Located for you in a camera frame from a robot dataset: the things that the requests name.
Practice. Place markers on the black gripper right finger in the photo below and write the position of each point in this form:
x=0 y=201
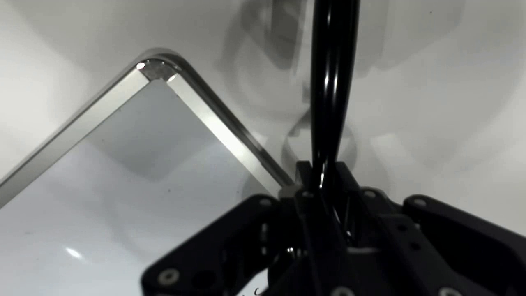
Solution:
x=438 y=247

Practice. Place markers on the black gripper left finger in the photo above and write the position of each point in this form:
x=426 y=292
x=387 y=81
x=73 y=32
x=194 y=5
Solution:
x=240 y=247

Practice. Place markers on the black plastic spoon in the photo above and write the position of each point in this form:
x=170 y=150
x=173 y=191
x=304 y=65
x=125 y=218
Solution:
x=331 y=83

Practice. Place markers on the silver metal tray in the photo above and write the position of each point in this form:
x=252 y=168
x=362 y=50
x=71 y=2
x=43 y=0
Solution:
x=137 y=191

